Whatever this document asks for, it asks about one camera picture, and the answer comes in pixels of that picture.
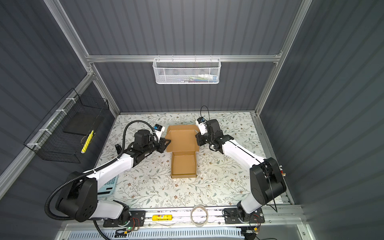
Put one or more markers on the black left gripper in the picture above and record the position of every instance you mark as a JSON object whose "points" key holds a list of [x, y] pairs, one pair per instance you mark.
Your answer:
{"points": [[162, 146]]}

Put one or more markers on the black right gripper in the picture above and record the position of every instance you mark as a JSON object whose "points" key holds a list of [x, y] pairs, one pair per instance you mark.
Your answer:
{"points": [[199, 137]]}

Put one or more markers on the brown cardboard paper box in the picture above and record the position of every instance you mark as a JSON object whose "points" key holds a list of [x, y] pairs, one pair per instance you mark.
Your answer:
{"points": [[183, 148]]}

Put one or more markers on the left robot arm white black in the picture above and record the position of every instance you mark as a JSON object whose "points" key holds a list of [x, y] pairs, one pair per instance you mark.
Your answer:
{"points": [[79, 199]]}

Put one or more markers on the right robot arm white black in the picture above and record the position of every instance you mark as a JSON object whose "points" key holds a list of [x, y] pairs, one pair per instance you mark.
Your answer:
{"points": [[266, 176]]}

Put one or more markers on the black marker on table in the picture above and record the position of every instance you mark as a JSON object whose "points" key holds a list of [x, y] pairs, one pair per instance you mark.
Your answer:
{"points": [[118, 148]]}

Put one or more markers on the yellow ruler in basket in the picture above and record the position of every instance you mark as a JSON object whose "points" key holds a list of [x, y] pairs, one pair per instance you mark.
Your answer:
{"points": [[88, 141]]}

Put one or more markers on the items in white basket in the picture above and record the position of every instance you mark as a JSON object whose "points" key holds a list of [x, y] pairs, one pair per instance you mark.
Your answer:
{"points": [[200, 79]]}

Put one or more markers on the black flat pad in basket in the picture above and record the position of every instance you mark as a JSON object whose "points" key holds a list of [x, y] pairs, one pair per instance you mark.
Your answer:
{"points": [[82, 124]]}

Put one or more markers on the red pencil cup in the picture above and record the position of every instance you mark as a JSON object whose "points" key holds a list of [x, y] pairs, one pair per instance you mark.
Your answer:
{"points": [[281, 170]]}

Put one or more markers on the clear tape roll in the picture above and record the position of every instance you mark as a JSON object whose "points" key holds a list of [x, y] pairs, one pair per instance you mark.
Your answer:
{"points": [[199, 216]]}

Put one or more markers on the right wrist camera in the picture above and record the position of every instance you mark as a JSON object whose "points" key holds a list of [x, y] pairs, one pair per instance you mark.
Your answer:
{"points": [[201, 124]]}

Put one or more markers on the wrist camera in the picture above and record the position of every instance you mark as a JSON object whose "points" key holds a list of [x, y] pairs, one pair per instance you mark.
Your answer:
{"points": [[201, 124], [158, 131]]}

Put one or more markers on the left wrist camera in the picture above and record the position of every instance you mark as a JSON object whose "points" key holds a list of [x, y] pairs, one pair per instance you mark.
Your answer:
{"points": [[158, 131]]}

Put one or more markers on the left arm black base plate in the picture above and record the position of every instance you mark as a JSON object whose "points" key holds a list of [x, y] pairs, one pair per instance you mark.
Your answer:
{"points": [[134, 219]]}

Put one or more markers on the white wire mesh basket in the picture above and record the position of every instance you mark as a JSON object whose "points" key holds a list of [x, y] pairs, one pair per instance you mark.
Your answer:
{"points": [[168, 72]]}

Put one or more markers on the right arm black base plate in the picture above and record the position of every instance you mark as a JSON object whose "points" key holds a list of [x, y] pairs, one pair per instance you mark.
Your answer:
{"points": [[235, 216]]}

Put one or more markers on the black wire mesh basket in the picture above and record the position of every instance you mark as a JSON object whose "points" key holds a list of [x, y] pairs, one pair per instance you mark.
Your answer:
{"points": [[67, 135]]}

